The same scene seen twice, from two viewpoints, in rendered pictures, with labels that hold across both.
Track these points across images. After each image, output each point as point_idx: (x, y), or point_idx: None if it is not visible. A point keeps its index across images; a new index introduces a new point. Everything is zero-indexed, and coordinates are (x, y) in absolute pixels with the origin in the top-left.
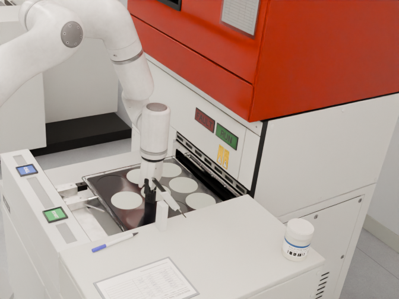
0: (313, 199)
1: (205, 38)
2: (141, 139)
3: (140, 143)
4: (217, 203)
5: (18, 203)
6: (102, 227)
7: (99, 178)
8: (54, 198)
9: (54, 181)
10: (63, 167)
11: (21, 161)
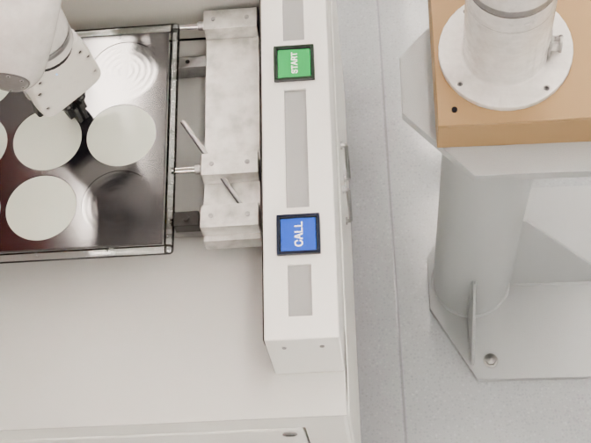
0: None
1: None
2: (61, 22)
3: (63, 33)
4: None
5: (337, 223)
6: (190, 156)
7: (135, 231)
8: (275, 115)
9: (217, 356)
10: (170, 418)
11: (297, 286)
